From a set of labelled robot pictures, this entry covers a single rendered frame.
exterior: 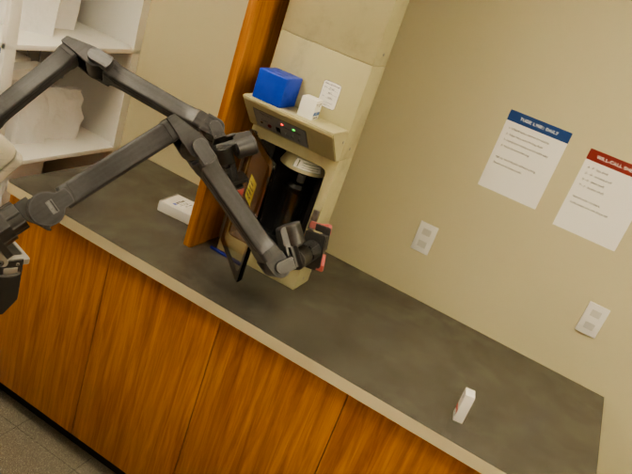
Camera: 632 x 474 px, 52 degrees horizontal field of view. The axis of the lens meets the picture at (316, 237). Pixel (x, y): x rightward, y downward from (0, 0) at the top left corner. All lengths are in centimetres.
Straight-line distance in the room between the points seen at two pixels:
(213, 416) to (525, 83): 147
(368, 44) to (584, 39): 70
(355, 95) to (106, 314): 110
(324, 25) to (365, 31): 13
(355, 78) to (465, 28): 51
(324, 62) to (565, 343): 126
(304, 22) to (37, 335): 147
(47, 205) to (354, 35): 98
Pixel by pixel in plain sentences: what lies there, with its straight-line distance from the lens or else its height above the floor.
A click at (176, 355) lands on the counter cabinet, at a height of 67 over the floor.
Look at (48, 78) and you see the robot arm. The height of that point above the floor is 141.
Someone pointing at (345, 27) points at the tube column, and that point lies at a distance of 197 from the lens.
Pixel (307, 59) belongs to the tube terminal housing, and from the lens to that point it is 202.
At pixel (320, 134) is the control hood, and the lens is 190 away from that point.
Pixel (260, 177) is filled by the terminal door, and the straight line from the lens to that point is 193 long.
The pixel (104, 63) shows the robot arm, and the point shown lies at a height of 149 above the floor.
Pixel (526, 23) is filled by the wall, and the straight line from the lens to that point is 227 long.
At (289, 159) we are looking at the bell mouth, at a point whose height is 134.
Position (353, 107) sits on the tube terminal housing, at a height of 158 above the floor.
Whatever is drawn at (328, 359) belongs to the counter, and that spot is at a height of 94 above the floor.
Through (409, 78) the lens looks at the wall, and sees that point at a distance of 235.
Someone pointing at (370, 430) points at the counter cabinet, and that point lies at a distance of 192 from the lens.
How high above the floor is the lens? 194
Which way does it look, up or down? 22 degrees down
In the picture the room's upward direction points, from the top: 20 degrees clockwise
